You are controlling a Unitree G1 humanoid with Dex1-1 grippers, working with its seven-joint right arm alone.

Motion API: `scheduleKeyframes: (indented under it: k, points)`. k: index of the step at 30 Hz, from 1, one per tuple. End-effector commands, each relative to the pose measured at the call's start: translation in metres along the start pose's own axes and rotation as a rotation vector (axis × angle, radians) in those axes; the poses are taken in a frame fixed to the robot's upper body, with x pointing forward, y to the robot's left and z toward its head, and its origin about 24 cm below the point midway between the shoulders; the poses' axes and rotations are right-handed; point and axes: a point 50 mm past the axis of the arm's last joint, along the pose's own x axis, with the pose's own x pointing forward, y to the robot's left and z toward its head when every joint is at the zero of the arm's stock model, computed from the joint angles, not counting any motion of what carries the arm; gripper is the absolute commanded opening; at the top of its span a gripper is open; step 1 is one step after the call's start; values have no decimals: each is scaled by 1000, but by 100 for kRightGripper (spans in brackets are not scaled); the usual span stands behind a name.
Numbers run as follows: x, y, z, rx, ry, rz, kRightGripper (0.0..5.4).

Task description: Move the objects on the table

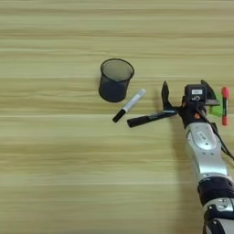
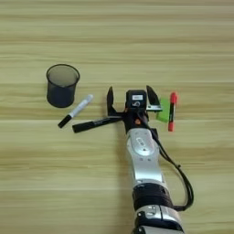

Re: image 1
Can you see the black marker pen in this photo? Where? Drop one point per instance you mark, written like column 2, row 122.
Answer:
column 146, row 119

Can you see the white marker with black cap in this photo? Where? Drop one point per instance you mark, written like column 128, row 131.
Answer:
column 132, row 103

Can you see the black mesh pen cup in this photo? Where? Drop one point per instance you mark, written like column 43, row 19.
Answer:
column 113, row 91

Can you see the red marker pen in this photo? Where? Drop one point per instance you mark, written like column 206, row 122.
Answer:
column 225, row 106

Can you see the green eraser block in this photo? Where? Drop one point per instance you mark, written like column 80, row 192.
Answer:
column 217, row 110

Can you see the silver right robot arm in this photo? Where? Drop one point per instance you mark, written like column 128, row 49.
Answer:
column 207, row 155

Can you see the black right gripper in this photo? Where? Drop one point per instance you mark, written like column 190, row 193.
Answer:
column 189, row 116

